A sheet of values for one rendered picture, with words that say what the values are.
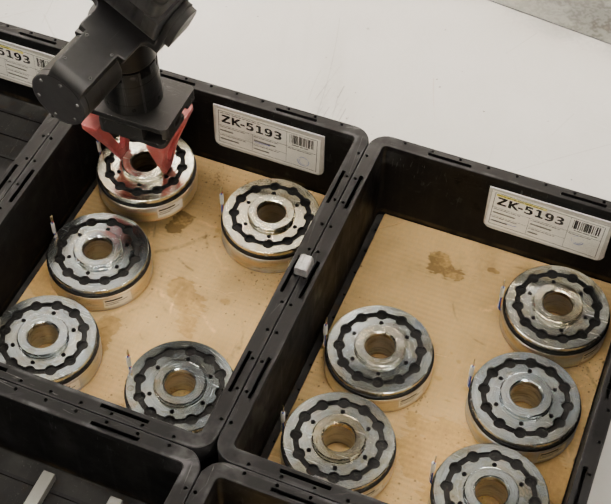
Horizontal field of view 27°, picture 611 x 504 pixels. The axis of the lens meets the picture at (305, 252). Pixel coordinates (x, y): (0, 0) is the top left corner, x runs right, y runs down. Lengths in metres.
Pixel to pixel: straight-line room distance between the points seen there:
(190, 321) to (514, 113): 0.58
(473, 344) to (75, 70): 0.46
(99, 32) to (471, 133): 0.62
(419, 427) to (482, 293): 0.17
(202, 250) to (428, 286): 0.24
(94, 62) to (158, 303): 0.27
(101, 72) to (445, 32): 0.73
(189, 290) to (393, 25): 0.61
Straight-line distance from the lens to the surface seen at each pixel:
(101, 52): 1.12
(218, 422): 1.06
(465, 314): 1.26
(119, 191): 1.29
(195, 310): 1.25
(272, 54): 1.69
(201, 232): 1.31
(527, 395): 1.20
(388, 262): 1.29
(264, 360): 1.10
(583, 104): 1.67
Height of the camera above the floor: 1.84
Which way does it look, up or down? 51 degrees down
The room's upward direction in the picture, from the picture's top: 1 degrees clockwise
